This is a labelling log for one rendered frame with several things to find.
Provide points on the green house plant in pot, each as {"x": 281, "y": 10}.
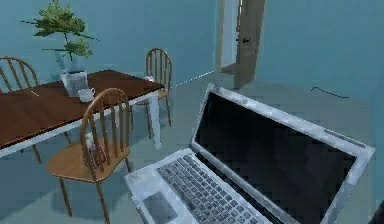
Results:
{"x": 60, "y": 21}

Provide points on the white cup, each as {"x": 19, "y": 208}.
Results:
{"x": 85, "y": 95}

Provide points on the small pale pink object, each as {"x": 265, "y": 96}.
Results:
{"x": 149, "y": 78}

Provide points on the small white and red object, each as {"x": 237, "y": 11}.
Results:
{"x": 99, "y": 154}

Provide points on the brown table with white legs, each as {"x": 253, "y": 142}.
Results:
{"x": 40, "y": 113}

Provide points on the wooden spindle-back chair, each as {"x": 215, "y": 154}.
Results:
{"x": 15, "y": 63}
{"x": 71, "y": 163}
{"x": 159, "y": 63}

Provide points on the silver laptop computer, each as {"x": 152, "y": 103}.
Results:
{"x": 173, "y": 186}

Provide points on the beige room door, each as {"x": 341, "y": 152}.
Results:
{"x": 250, "y": 23}

